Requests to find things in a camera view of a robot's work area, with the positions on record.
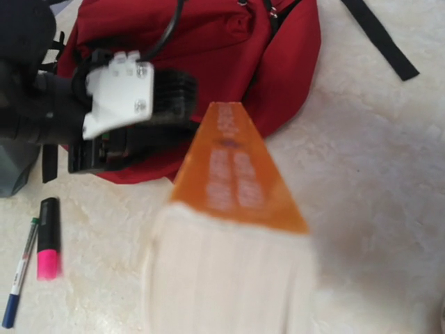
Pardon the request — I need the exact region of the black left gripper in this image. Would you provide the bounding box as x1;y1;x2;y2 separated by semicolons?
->
67;121;198;173

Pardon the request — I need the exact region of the dark red student backpack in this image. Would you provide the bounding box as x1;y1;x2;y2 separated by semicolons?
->
41;0;421;184

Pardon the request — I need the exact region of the orange treehouse paperback book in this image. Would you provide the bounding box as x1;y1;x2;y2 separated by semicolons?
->
142;102;318;333

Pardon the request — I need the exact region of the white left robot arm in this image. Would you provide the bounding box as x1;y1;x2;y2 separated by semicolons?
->
1;1;199;181

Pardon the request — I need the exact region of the grey pencil case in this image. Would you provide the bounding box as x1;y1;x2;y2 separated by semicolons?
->
0;139;40;198

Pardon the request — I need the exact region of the pink black highlighter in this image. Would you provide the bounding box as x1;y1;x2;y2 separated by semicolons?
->
37;197;62;280

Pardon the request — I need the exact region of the blue capped white marker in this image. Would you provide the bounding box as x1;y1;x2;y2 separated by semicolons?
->
2;218;39;329

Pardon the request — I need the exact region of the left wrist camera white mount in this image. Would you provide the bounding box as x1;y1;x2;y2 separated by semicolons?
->
74;48;199;141

